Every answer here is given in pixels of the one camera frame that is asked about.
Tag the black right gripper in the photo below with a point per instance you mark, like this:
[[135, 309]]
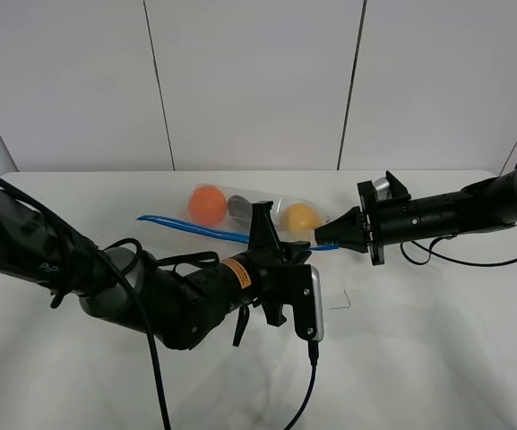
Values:
[[387, 223]]

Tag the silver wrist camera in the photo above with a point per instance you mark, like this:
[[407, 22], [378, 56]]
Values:
[[307, 304], [389, 187]]

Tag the yellow pear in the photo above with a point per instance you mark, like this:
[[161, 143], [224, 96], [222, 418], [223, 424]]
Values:
[[300, 216]]

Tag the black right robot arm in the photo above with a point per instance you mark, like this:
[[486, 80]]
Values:
[[486, 206]]

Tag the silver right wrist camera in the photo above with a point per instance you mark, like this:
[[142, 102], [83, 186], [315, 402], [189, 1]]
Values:
[[389, 187]]

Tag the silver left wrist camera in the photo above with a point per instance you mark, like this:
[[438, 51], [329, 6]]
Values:
[[307, 304]]

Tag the clear zip bag blue seal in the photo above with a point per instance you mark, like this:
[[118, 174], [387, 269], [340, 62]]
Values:
[[229, 230]]

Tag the orange fruit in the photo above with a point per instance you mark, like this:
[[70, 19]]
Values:
[[207, 205]]

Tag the purple eggplant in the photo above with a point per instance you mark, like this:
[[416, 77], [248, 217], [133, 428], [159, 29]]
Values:
[[240, 210]]

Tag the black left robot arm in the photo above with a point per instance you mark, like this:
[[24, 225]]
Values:
[[179, 299]]

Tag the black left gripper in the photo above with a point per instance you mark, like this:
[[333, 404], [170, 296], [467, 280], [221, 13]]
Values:
[[276, 263]]

